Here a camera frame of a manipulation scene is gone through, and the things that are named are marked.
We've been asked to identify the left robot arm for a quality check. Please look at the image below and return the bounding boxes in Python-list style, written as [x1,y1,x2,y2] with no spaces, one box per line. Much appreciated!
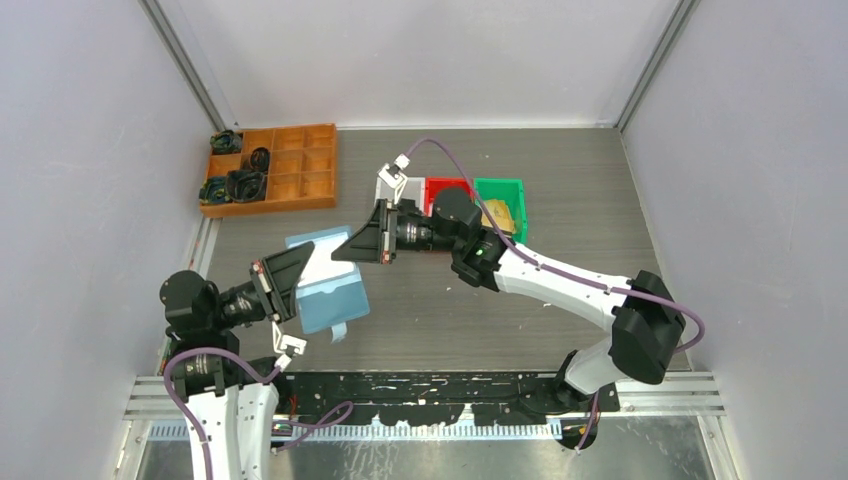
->
[159,241,315,479]

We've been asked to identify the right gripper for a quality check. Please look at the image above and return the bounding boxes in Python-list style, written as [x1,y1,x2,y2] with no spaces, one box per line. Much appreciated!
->
[332,200,461,266]

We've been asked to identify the aluminium rail frame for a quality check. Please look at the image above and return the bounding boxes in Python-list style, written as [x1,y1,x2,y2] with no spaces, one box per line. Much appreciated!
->
[124,372,726,442]

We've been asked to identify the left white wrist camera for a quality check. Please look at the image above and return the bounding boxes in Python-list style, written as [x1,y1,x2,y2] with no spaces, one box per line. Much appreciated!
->
[271,322,307,372]

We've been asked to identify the dark cable bundle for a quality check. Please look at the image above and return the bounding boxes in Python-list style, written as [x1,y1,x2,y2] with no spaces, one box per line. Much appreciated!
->
[199,176,231,205]
[209,129,244,156]

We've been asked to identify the dark cable bundle bottom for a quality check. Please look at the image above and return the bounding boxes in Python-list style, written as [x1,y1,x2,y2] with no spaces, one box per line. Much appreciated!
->
[199,176,231,205]

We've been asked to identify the dark cable bundle top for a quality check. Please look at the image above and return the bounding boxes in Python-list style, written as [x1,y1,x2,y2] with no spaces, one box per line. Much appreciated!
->
[209,129,244,156]

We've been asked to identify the gold cards in green bin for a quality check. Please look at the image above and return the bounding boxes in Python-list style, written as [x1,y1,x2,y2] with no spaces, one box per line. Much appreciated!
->
[481,199,518,235]

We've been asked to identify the white plastic bin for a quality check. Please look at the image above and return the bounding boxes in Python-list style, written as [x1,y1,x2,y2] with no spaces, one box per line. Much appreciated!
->
[374,177,426,211]

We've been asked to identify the orange compartment tray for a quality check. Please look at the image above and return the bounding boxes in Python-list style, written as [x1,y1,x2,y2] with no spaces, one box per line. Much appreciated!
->
[198,123,338,219]

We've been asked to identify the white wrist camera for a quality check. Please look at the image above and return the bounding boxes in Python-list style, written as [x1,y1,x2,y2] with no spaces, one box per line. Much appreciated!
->
[375,154,410,203]
[271,322,307,372]

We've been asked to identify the green plastic bin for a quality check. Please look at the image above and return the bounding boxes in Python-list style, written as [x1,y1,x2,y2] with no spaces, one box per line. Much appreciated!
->
[474,177,529,244]

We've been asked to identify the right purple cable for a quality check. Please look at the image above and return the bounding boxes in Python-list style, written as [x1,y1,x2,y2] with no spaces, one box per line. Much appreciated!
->
[405,137,708,454]

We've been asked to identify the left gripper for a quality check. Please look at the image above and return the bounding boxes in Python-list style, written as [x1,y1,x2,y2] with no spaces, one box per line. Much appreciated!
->
[208,238,313,327]

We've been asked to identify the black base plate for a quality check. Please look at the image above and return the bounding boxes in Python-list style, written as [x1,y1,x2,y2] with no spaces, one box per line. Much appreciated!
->
[270,371,591,427]

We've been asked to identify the red plastic bin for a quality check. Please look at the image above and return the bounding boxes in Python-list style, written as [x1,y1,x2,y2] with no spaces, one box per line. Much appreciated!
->
[424,176,472,215]

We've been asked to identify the blue leather card holder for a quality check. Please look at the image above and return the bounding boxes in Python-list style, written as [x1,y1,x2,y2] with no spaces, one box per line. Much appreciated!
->
[285,226,370,344]

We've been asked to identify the large black cable bundle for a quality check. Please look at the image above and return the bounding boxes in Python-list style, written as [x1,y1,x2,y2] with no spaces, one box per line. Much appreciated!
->
[225,169,269,204]

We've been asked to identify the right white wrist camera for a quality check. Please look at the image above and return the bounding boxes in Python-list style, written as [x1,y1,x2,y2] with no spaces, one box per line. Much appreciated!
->
[375,154,410,203]

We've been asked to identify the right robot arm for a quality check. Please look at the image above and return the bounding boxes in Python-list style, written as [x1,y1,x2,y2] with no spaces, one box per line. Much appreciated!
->
[331,188,685,411]

